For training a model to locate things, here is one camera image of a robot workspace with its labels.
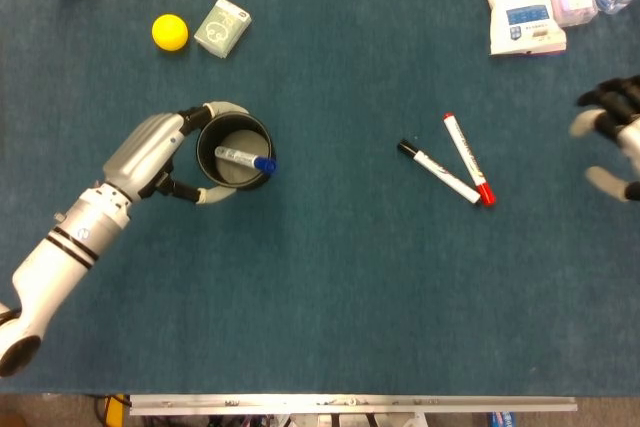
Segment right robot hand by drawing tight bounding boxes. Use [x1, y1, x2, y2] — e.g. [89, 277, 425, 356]
[568, 75, 640, 203]

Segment aluminium rail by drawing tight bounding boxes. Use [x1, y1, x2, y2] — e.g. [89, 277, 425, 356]
[128, 394, 579, 417]

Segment red-capped white marker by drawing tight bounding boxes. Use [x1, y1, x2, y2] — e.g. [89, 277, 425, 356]
[442, 112, 498, 208]

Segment yellow foam ball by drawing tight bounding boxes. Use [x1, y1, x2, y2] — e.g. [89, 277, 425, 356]
[151, 13, 190, 53]

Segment black mesh pen holder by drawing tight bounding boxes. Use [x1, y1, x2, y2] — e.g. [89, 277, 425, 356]
[195, 112, 277, 192]

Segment blue-capped white marker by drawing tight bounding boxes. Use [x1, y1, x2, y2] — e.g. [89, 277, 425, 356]
[214, 145, 278, 176]

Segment yellow plastic object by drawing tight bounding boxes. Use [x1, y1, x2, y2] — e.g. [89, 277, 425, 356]
[102, 394, 130, 427]

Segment black-capped white marker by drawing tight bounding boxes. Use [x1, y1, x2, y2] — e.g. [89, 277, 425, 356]
[397, 139, 482, 206]

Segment green tissue pack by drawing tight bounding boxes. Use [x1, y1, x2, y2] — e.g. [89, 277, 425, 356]
[193, 0, 253, 60]

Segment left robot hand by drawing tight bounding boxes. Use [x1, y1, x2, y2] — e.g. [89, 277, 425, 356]
[101, 100, 251, 206]

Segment blue table cloth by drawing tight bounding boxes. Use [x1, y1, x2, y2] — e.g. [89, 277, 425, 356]
[0, 0, 640, 396]

